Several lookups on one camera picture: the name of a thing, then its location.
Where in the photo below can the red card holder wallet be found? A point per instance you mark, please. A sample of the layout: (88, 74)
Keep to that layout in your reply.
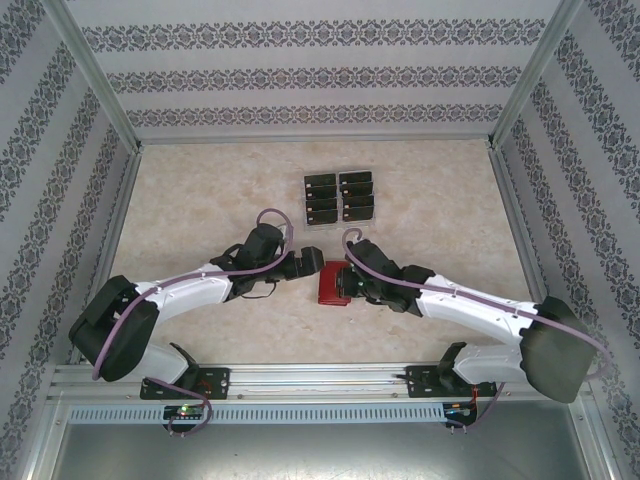
(326, 282)

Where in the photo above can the clear acrylic card stand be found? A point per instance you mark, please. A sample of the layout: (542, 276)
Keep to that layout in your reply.
(325, 228)

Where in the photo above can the black credit card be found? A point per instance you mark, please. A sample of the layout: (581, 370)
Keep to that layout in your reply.
(322, 191)
(357, 188)
(324, 216)
(322, 179)
(359, 201)
(322, 204)
(356, 176)
(360, 214)

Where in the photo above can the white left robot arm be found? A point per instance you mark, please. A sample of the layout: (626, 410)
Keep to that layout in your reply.
(190, 291)

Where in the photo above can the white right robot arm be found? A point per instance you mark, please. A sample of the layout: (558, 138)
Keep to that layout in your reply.
(475, 312)

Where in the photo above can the small circuit board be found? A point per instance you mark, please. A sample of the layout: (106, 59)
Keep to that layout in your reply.
(185, 412)
(460, 411)

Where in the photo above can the metal sheet tray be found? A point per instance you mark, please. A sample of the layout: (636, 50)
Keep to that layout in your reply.
(320, 455)

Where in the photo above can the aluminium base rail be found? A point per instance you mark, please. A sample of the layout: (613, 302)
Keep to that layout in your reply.
(320, 385)

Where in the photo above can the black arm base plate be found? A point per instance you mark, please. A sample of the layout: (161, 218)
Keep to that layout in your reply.
(420, 382)
(215, 382)

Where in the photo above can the aluminium side rail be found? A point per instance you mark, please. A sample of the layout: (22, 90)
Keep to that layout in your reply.
(117, 225)
(515, 225)

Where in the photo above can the aluminium frame post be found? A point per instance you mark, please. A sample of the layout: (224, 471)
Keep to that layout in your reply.
(97, 75)
(531, 75)

